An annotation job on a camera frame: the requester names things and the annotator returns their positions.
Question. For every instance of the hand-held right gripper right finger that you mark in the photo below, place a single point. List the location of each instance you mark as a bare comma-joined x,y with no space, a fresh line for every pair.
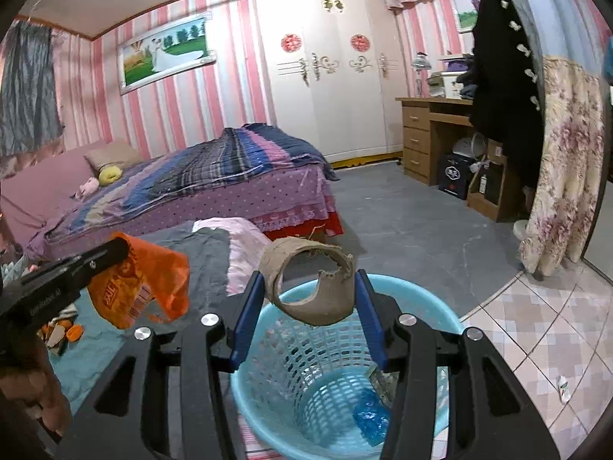
371,316

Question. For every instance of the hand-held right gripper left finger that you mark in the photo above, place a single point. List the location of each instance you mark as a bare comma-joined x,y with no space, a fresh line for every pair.
246,316

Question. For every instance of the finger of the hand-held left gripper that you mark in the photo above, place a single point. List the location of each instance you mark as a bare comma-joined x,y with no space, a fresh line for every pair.
110,251

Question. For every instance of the orange plastic bag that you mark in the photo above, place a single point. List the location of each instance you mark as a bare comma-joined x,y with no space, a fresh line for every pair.
158,273

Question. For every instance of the light blue plastic basket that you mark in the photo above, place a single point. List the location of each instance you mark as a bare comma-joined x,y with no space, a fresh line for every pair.
311,359

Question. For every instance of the person's left hand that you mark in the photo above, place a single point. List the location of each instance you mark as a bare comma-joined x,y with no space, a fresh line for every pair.
28,383

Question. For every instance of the small orange scraps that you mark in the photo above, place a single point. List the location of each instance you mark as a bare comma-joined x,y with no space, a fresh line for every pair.
74,331

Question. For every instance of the pink plush toy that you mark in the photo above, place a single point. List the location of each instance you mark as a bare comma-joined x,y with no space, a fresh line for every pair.
87,188

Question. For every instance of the pink cloth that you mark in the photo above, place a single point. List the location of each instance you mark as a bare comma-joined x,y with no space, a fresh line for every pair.
242,244

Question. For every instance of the yellow plush toy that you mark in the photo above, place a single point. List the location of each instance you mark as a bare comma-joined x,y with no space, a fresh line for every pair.
111,174

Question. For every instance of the teal cloth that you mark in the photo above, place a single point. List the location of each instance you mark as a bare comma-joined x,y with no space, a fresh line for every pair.
96,359

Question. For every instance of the beige pillow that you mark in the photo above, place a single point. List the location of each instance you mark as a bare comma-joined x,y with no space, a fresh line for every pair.
115,153

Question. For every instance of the blue plastic wrapper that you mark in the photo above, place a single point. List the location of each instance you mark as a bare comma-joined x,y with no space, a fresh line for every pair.
371,417

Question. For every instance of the purple dotted bed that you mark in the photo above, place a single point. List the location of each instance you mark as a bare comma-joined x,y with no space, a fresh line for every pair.
239,196

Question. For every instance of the striped plaid blanket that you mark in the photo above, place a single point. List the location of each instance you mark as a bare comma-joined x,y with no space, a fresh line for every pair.
215,158

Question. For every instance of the dark blue box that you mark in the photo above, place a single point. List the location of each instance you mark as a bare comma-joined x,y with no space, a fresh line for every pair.
452,177

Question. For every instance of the grey curtain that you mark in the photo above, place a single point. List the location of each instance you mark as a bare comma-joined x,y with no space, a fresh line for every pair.
28,91

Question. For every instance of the wooden desk with drawers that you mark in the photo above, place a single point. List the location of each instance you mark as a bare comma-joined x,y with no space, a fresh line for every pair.
416,139

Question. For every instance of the white fan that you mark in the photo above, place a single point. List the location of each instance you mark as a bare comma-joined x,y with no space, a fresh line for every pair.
467,146

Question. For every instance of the small white floor scrap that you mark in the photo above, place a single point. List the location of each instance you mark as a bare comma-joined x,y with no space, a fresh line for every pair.
565,389

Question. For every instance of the white wardrobe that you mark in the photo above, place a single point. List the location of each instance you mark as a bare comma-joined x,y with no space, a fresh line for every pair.
325,105

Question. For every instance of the white box on desk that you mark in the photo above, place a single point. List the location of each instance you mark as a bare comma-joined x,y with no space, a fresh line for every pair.
445,86

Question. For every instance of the floral curtain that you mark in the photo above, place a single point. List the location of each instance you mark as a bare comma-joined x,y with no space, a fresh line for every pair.
565,163

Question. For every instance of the desk lamp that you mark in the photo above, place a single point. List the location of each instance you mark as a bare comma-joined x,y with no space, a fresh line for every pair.
420,62

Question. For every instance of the black hanging coat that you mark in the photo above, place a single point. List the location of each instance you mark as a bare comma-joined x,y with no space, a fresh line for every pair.
503,81

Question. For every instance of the large framed wall picture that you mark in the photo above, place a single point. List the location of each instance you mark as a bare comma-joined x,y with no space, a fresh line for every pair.
167,52

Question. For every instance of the small framed wall picture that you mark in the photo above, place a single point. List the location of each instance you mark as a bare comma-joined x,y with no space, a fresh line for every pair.
464,9

